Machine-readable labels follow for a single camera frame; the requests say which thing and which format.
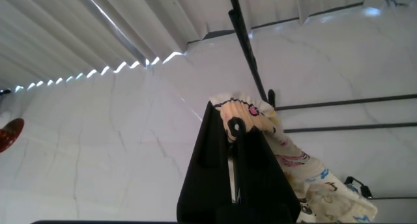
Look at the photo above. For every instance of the dark red round object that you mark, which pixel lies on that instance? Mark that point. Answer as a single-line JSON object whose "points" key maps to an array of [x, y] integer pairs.
{"points": [[9, 136]]}

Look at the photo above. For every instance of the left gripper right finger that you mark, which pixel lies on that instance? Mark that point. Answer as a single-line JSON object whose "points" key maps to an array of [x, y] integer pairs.
{"points": [[264, 188]]}

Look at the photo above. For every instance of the white curtain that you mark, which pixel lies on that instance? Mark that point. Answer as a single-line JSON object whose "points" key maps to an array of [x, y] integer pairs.
{"points": [[81, 22]]}

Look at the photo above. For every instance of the black clothes rack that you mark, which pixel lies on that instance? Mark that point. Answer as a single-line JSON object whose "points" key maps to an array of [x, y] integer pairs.
{"points": [[244, 38]]}

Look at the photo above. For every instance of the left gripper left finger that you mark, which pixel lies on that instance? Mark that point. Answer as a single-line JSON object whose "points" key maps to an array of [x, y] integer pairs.
{"points": [[205, 185]]}

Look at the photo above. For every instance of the cream printed garment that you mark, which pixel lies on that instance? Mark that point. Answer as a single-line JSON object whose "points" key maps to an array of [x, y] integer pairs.
{"points": [[312, 181]]}

